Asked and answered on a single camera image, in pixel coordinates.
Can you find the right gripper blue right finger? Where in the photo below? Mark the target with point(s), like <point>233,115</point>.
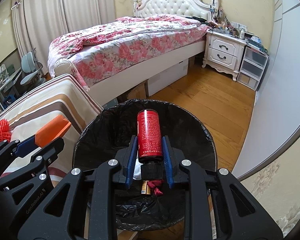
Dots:
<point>166,149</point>

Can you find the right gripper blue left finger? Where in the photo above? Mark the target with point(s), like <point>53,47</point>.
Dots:
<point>130,166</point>

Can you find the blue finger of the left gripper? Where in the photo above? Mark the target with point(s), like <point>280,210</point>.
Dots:
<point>26,147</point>

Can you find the white tissue wrapper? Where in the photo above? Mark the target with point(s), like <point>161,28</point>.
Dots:
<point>137,170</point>

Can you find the dark red wrapper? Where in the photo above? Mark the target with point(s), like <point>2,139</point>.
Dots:
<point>154,186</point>

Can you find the brown bottle gold label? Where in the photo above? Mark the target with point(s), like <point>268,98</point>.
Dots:
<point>146,189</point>

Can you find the red foam fruit net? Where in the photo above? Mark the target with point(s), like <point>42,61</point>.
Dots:
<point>5,133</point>

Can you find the orange rectangular sponge block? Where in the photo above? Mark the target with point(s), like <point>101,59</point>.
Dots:
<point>54,129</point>

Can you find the red can black cap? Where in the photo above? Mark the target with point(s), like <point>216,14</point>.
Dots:
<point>149,145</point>

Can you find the black lined trash bin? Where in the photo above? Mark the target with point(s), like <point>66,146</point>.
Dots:
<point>112,130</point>

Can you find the striped bed sheet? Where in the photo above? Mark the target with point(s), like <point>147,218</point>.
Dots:
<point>62,214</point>

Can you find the grey blue desk chair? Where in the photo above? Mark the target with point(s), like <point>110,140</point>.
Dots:
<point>33,70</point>

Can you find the white round bedpost knob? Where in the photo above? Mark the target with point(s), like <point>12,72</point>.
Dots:
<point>63,66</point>

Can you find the white under-bed storage box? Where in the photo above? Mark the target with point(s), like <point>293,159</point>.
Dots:
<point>166,77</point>

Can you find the pink floral quilt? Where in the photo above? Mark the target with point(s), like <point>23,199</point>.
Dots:
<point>102,51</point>

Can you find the white two-drawer nightstand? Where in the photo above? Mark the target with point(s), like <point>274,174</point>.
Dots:
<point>223,53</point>

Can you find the clear plastic drawer unit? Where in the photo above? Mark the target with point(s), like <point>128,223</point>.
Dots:
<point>252,67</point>

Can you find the beige curtains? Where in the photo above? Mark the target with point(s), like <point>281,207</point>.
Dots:
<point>36,23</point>

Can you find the white bed with headboard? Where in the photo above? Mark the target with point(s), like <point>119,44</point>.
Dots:
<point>121,82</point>

